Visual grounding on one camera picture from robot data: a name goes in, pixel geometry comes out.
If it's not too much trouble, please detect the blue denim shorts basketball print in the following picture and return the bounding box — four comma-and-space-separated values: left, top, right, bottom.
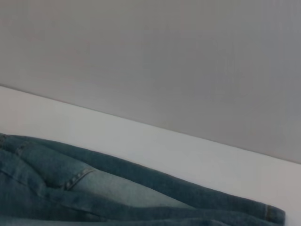
0, 133, 286, 226

